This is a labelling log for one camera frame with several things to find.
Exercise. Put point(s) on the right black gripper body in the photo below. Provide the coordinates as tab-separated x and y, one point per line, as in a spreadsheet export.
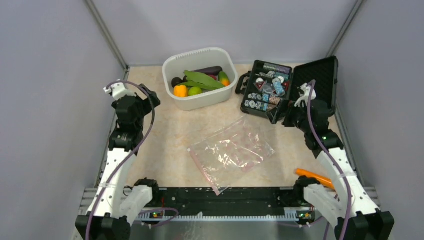
295	117

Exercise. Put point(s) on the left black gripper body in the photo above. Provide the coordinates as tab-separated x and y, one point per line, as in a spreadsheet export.
145	107

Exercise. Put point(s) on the green toy leaf vegetable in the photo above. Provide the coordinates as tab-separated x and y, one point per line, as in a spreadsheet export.
201	80

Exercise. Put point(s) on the white plastic tub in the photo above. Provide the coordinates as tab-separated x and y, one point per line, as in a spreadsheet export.
198	59

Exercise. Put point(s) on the clear zip top bag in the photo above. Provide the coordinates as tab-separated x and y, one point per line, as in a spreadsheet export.
228	154

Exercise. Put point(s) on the purple toy eggplant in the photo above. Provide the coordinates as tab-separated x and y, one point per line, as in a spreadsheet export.
213	70

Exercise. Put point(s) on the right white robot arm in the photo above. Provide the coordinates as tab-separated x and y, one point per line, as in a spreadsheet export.
349	210

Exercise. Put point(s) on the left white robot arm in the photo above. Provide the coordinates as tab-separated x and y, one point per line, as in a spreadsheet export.
110	216

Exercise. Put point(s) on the black poker chip case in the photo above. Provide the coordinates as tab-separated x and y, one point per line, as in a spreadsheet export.
270	88

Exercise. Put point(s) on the orange toy bell pepper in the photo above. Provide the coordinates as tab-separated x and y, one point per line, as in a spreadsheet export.
181	91

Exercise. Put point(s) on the dark brown toy fruit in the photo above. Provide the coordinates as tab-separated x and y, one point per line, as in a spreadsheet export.
176	81

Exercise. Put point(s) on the green toy lime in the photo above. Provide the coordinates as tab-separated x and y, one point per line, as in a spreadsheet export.
193	91

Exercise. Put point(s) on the orange marker pen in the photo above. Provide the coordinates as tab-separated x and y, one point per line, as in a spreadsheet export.
326	182

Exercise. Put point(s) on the green orange toy mango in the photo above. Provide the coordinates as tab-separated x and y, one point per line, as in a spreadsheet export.
223	78

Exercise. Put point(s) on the red toy fruit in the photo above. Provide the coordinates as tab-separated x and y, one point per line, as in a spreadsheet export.
213	76

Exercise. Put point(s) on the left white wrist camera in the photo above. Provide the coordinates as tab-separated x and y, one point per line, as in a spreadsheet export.
118	91

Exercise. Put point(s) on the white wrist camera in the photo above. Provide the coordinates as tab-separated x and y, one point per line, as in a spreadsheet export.
118	91
308	94

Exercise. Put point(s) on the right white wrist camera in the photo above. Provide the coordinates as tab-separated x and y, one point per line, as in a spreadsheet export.
308	94

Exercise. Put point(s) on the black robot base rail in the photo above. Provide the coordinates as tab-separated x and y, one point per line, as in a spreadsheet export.
233	202

